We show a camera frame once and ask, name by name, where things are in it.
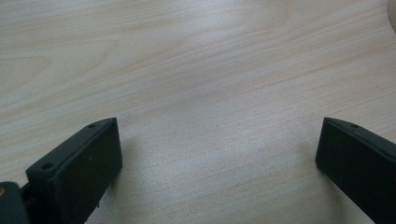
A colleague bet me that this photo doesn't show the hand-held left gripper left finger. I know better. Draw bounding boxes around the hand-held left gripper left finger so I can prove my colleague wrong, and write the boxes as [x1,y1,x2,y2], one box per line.
[25,117,123,224]

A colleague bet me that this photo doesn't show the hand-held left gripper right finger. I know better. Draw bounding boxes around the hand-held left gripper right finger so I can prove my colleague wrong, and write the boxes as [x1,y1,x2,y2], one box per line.
[315,117,396,224]

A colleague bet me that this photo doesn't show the round beige object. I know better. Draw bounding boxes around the round beige object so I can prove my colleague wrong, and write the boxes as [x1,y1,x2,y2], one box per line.
[387,0,396,34]

